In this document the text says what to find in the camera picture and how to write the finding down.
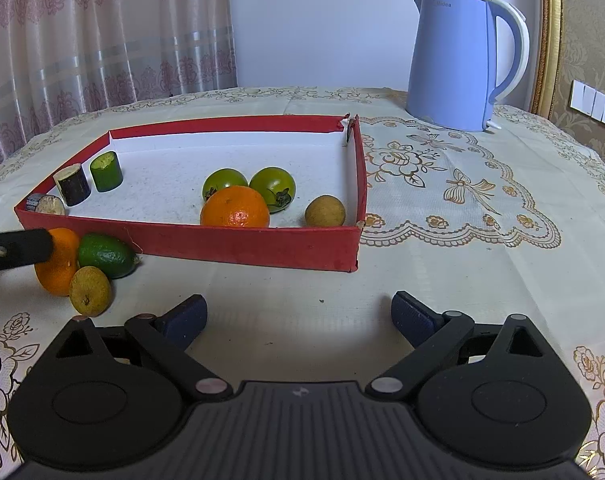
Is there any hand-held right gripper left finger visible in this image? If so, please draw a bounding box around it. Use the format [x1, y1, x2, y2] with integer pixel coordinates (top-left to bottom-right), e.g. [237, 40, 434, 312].
[52, 294, 234, 403]

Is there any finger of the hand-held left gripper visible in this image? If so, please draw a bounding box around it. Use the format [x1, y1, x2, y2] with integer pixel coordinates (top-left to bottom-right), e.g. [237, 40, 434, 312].
[0, 228, 54, 278]

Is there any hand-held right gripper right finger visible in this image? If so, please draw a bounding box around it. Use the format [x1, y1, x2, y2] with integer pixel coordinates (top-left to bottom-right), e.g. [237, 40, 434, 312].
[365, 291, 548, 403]

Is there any orange mandarin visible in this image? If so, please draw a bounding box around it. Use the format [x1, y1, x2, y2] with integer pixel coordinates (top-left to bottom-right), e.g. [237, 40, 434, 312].
[200, 185, 272, 228]
[34, 228, 82, 297]

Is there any purple eggplant piece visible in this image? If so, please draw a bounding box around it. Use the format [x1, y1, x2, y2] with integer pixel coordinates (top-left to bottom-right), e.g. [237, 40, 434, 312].
[25, 193, 67, 216]
[53, 164, 92, 207]

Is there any red cardboard box tray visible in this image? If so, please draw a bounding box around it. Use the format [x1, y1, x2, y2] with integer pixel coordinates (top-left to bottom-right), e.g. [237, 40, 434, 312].
[14, 113, 368, 273]

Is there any brown longan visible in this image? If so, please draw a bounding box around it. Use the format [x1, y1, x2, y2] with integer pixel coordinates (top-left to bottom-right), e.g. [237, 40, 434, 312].
[69, 266, 114, 317]
[305, 195, 346, 228]

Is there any green tomato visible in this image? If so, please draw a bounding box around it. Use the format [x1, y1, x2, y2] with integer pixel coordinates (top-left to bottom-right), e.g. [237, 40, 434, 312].
[250, 167, 297, 213]
[203, 168, 250, 202]

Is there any green lime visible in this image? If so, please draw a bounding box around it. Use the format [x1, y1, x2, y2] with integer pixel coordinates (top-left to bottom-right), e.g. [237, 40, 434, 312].
[77, 233, 138, 279]

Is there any green cucumber piece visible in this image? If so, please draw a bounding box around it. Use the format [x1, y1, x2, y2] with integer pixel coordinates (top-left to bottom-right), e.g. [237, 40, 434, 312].
[90, 152, 124, 193]

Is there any pink patterned curtain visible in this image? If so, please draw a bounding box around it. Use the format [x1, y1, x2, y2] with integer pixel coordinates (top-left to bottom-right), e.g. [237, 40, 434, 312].
[0, 0, 238, 176]

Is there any blue electric kettle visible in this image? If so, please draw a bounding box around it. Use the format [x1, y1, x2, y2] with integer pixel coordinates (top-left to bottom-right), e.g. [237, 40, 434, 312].
[405, 0, 530, 133]

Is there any white wall switch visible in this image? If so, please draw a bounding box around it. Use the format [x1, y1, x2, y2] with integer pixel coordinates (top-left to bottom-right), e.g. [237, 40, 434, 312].
[569, 79, 605, 126]

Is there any gold picture frame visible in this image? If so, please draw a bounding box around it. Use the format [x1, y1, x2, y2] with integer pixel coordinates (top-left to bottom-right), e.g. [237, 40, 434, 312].
[529, 0, 565, 121]

